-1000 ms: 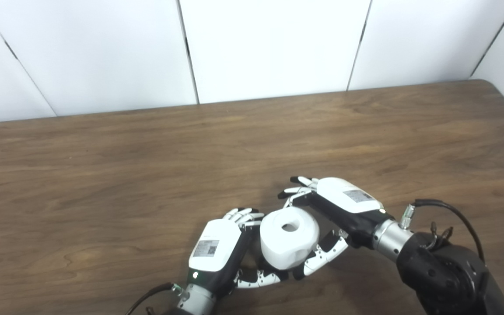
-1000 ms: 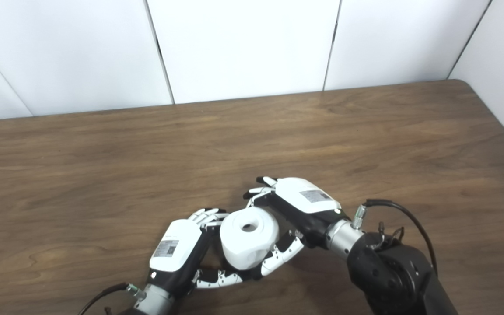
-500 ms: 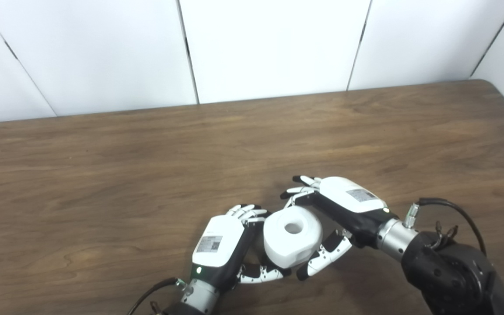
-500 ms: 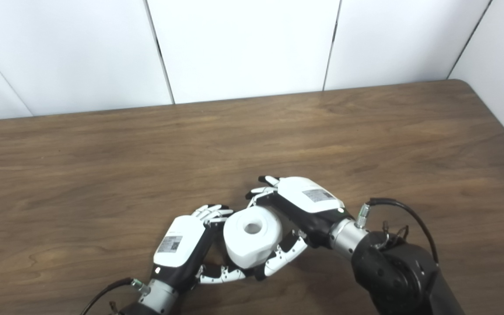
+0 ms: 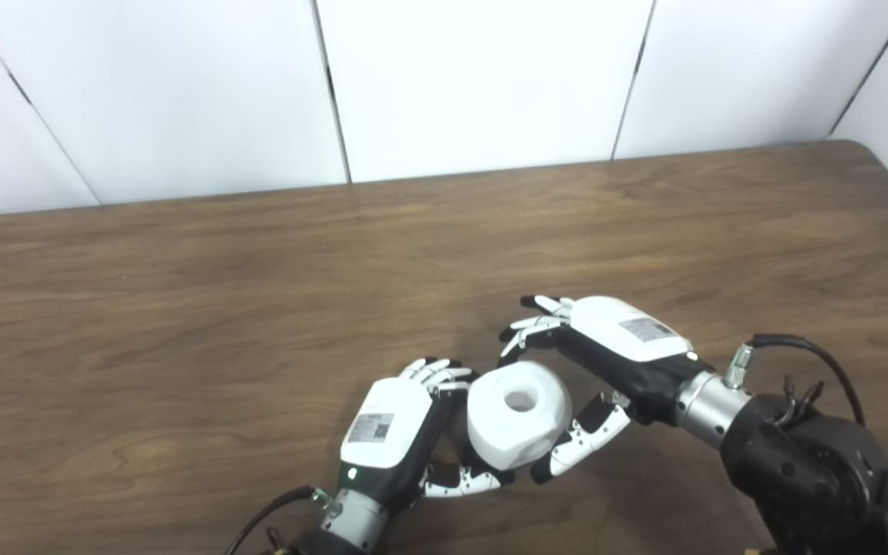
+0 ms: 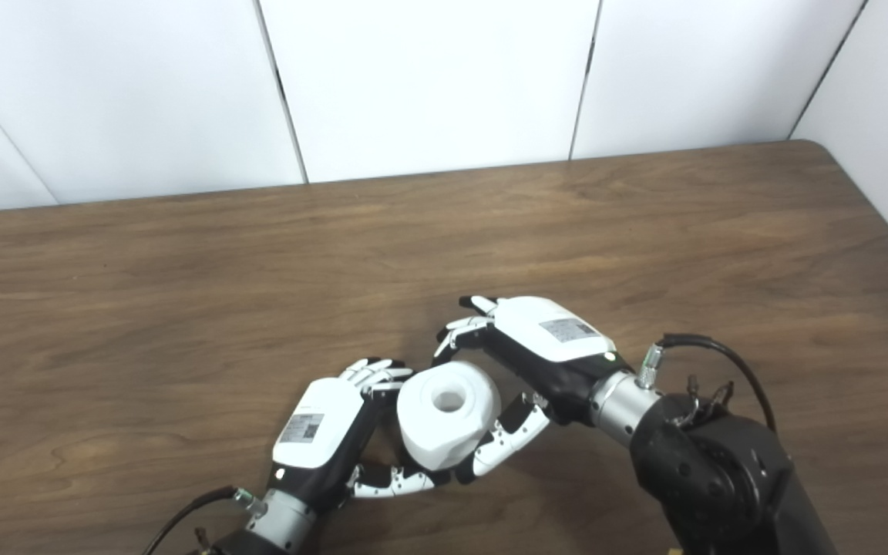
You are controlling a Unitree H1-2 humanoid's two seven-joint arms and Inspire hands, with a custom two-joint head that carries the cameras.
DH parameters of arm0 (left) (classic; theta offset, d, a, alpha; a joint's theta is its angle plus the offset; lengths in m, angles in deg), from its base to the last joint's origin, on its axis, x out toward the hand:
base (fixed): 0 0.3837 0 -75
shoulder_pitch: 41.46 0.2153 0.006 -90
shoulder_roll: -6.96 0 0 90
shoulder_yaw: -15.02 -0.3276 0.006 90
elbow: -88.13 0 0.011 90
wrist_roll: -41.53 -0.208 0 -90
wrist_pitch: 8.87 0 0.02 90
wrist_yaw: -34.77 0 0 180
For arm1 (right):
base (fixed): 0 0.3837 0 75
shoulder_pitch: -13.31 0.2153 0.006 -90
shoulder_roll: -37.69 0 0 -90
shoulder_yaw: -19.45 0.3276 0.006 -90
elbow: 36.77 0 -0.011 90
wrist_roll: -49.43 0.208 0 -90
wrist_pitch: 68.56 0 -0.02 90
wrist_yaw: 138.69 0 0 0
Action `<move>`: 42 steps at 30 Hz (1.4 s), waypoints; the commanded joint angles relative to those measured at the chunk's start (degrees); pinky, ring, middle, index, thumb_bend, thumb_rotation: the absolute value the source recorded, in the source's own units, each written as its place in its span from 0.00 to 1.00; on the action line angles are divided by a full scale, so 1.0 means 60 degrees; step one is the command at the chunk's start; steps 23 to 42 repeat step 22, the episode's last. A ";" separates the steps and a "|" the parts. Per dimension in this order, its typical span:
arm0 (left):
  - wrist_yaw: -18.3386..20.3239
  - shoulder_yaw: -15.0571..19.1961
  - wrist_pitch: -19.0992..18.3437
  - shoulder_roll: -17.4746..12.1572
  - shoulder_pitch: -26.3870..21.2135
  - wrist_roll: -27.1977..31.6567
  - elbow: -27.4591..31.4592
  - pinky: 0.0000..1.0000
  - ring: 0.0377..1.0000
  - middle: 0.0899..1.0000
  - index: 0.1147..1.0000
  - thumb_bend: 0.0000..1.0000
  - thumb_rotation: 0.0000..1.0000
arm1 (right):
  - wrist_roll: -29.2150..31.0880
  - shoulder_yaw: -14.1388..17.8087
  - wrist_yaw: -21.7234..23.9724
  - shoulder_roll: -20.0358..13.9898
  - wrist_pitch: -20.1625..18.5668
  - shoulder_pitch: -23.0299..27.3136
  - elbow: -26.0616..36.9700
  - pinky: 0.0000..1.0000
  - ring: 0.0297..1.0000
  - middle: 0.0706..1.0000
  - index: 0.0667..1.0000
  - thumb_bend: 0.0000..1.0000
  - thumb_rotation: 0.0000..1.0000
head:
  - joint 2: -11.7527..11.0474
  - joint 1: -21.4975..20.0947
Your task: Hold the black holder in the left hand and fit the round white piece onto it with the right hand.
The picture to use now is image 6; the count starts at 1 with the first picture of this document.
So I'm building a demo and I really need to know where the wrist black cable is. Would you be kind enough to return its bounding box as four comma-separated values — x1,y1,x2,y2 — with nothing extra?
637,333,779,432
142,485,268,555

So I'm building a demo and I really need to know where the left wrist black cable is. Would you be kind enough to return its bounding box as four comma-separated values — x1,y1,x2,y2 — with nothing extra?
142,485,268,555

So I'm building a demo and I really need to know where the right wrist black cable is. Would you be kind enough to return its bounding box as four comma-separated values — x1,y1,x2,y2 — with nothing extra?
637,333,779,432

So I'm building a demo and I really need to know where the right thin black wire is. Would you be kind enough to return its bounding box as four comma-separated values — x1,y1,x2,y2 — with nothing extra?
674,375,735,429

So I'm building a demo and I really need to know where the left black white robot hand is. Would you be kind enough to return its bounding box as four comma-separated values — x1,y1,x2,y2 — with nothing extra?
271,357,452,513

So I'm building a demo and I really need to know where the round white plastic piece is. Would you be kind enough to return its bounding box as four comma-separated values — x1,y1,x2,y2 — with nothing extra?
396,361,503,471

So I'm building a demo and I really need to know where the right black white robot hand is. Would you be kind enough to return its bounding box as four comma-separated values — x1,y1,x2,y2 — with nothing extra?
434,295,634,485

